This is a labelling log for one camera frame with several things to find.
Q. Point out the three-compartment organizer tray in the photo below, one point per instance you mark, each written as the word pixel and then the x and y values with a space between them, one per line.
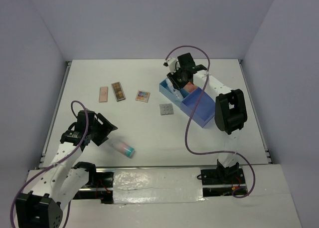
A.
pixel 205 110

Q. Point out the colourful glitter eyeshadow palette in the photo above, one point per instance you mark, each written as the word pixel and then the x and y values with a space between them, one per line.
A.
pixel 142 96

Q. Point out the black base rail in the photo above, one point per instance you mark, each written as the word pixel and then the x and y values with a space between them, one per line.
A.
pixel 212 185

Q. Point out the pink teal spray bottle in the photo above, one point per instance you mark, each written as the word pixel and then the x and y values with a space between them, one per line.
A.
pixel 121 147

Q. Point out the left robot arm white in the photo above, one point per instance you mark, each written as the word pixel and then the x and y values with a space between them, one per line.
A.
pixel 43 205

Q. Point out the white taped cover sheet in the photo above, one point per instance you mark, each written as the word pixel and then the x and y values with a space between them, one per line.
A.
pixel 157 186

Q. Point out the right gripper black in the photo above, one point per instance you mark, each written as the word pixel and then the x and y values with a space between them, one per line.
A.
pixel 172 76

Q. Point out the brown eyeshadow palette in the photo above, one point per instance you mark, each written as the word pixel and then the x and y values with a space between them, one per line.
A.
pixel 118 91

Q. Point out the pink rectangular makeup palette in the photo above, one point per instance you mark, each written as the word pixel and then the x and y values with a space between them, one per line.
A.
pixel 103 94

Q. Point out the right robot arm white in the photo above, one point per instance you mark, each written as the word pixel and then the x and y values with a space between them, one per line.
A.
pixel 230 112

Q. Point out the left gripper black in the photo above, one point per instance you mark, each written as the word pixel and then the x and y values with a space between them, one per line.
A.
pixel 106 127

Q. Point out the clear silver pan palette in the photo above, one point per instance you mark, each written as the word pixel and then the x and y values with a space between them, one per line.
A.
pixel 166 109

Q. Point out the white clear-cap bottle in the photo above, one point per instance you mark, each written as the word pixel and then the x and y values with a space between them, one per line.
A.
pixel 174 91

